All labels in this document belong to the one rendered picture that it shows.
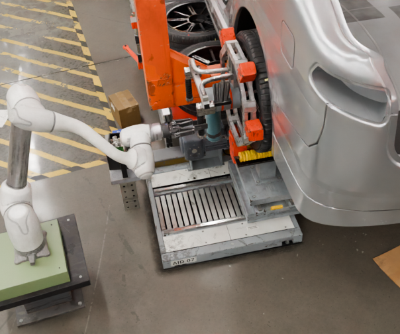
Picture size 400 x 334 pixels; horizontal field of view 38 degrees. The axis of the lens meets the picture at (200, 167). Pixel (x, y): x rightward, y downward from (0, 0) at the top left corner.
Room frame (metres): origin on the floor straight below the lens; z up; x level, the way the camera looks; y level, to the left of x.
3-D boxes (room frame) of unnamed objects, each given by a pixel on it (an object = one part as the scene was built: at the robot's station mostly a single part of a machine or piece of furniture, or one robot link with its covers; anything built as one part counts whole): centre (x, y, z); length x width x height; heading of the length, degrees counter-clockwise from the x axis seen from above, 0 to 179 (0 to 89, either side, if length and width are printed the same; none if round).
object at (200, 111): (2.38, -0.05, 0.93); 0.09 x 0.05 x 0.05; 99
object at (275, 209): (2.61, -0.40, 0.13); 0.50 x 0.36 x 0.10; 9
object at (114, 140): (2.59, 0.45, 0.51); 0.20 x 0.14 x 0.13; 179
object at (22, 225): (2.03, 0.91, 0.55); 0.18 x 0.16 x 0.22; 23
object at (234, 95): (2.57, -0.16, 0.85); 0.21 x 0.14 x 0.14; 99
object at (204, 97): (2.46, -0.12, 1.03); 0.19 x 0.18 x 0.11; 99
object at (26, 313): (2.02, 0.91, 0.15); 0.50 x 0.50 x 0.30; 15
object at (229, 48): (2.58, -0.23, 0.85); 0.54 x 0.07 x 0.54; 9
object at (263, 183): (2.61, -0.40, 0.32); 0.40 x 0.30 x 0.28; 9
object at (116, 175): (2.63, 0.45, 0.44); 0.43 x 0.17 x 0.03; 9
